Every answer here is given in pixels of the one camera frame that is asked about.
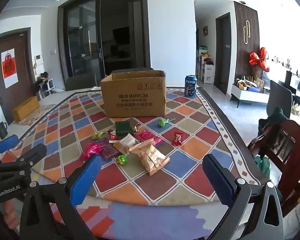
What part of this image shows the beige orange snack packet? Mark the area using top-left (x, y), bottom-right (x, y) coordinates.
top-left (129, 138), bottom-right (154, 156)
top-left (137, 145), bottom-right (171, 176)

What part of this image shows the black framed glass door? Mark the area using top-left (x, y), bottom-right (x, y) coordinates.
top-left (57, 0), bottom-right (150, 91)

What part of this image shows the red snack packet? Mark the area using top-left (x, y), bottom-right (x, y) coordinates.
top-left (107, 129), bottom-right (121, 141)

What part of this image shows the pink snack packet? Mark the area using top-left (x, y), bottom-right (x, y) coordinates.
top-left (80, 142), bottom-right (104, 161)
top-left (135, 129), bottom-right (163, 147)

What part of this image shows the maroon snack packet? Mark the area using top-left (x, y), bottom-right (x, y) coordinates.
top-left (95, 137), bottom-right (121, 161)

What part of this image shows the green lollipop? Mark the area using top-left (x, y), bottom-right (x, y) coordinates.
top-left (157, 118), bottom-right (177, 128)

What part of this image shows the black mug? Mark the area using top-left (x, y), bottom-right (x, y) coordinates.
top-left (0, 122), bottom-right (8, 140)

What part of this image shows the dark grey chair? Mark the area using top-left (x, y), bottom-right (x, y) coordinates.
top-left (266, 80), bottom-right (293, 120)

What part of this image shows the dark interior door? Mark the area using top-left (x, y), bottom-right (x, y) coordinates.
top-left (213, 12), bottom-right (232, 94)

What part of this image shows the blue cola can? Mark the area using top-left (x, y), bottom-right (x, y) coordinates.
top-left (184, 74), bottom-right (197, 97)

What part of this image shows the white low cabinet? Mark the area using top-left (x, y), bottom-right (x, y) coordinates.
top-left (230, 82), bottom-right (270, 108)

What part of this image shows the person's left hand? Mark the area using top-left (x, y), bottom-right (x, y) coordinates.
top-left (4, 201), bottom-right (19, 228)

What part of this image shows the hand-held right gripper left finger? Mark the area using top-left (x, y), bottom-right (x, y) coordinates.
top-left (19, 155), bottom-right (102, 240)

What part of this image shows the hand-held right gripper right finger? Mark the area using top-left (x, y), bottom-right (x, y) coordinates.
top-left (202, 154), bottom-right (285, 240)

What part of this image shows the yellow box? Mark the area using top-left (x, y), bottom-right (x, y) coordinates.
top-left (12, 95), bottom-right (40, 122)

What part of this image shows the green candy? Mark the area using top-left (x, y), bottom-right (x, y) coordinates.
top-left (116, 154), bottom-right (129, 166)

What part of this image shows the brown entrance door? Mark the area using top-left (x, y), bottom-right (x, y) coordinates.
top-left (0, 27), bottom-right (32, 126)

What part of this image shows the white snack packet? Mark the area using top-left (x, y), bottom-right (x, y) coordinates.
top-left (113, 135), bottom-right (138, 154)

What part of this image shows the red wooden chair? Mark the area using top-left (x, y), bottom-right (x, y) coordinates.
top-left (247, 119), bottom-right (300, 218)

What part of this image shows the dark slatted wall panel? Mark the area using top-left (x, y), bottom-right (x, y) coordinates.
top-left (233, 1), bottom-right (260, 80)

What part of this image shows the brown cardboard box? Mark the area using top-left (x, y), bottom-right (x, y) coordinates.
top-left (100, 70), bottom-right (167, 118)

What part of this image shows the red candy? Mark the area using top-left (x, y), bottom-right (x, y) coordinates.
top-left (171, 131), bottom-right (184, 146)

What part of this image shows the dark green cloth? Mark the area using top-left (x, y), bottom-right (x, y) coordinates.
top-left (259, 107), bottom-right (288, 137)

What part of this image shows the colourful diamond pattern tablecloth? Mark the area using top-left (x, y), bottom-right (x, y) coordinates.
top-left (0, 86), bottom-right (269, 240)

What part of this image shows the white shelf unit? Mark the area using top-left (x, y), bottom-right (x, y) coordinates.
top-left (197, 46), bottom-right (215, 84)

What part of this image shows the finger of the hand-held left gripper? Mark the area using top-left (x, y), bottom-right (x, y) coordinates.
top-left (0, 134), bottom-right (19, 164)
top-left (0, 144), bottom-right (47, 176)

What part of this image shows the dark green snack packet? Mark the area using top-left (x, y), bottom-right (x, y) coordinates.
top-left (114, 121), bottom-right (134, 134)

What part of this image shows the green plastic bag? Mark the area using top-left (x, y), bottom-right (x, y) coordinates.
top-left (254, 156), bottom-right (271, 178)

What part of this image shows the red and white door poster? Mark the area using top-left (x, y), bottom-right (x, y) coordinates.
top-left (0, 48), bottom-right (18, 89)

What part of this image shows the red foil balloon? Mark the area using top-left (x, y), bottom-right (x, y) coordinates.
top-left (249, 47), bottom-right (271, 73)

